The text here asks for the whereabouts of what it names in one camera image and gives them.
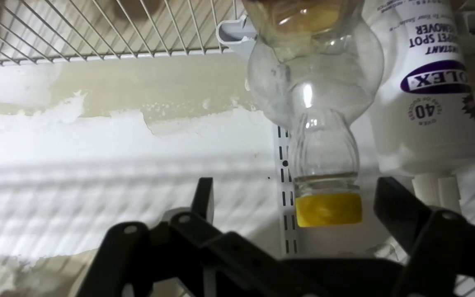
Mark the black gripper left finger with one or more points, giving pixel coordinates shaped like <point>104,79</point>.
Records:
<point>133,257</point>

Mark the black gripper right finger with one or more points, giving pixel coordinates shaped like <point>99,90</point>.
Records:
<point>438,242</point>

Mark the brown liquid bottle yellow label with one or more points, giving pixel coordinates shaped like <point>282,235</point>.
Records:
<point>315,67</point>

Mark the white carpet spot remover bottle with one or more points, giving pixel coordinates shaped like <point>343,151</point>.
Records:
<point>424,112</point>

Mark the white slotted shelf rail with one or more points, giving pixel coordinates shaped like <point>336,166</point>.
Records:
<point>288,229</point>

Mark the white wire shelf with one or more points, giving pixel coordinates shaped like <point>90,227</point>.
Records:
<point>33,31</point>

